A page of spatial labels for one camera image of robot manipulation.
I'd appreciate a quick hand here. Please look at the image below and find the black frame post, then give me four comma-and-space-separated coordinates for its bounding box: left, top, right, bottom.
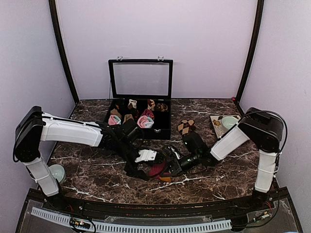
48, 0, 80, 105
235, 0, 264, 103

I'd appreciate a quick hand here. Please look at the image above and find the black right frame post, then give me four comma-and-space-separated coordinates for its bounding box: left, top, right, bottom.
235, 0, 264, 103

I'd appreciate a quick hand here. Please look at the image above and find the leopard pattern rolled sock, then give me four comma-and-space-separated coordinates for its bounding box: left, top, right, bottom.
155, 103, 169, 112

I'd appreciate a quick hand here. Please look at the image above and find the black left frame post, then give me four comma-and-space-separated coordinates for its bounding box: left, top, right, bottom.
48, 0, 80, 105

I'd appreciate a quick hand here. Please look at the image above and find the pink white rolled sock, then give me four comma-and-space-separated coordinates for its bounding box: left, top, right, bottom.
137, 116, 154, 129
108, 115, 121, 126

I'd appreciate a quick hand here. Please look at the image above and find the black sock organizer box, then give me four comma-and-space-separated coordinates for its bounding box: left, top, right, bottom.
104, 58, 173, 140

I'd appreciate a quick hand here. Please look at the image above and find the pale green ceramic bowl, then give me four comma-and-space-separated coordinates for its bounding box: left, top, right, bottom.
221, 116, 239, 132

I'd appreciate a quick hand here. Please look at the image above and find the pale green bowl left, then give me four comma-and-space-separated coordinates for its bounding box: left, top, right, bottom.
49, 164, 66, 184

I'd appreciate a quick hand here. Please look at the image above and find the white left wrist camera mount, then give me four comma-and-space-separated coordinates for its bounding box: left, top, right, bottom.
135, 149, 157, 163

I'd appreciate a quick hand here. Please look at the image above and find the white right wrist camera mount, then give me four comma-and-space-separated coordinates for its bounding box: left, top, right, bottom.
166, 145, 183, 160

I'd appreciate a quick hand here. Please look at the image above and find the pink white rolled sock left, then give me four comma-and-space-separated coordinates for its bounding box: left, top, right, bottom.
108, 115, 121, 126

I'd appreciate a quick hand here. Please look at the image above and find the pink white rolled sock right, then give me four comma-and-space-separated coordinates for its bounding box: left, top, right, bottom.
137, 116, 154, 129

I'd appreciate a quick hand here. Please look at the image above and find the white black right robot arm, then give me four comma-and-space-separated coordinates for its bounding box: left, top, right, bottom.
166, 107, 288, 211

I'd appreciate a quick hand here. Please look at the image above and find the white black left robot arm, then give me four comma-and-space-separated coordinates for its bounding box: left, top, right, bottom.
13, 106, 149, 212

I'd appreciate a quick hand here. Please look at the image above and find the white slotted cable duct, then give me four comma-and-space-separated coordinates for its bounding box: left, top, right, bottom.
31, 207, 232, 233

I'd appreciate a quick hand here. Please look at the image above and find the brown tan rolled sock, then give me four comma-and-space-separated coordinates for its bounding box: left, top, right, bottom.
123, 114, 134, 124

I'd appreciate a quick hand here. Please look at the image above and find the square floral ceramic plate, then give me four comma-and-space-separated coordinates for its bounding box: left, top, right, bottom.
210, 115, 241, 139

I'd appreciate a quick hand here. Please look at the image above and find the maroon purple orange striped sock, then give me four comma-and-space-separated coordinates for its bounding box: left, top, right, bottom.
149, 162, 171, 183

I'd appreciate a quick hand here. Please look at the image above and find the cream brown rolled sock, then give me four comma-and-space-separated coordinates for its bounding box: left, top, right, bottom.
128, 99, 137, 109

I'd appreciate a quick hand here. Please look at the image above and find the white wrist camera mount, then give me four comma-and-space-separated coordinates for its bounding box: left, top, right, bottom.
166, 145, 183, 160
135, 149, 157, 163

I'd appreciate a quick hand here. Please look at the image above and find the maroon teal rolled sock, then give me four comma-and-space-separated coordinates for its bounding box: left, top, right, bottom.
141, 109, 155, 120

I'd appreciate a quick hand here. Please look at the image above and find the black front table rail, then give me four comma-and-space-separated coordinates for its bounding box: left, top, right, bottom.
26, 188, 290, 219

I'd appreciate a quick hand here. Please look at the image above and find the brown argyle rolled sock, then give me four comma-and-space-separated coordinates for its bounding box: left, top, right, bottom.
177, 119, 196, 137

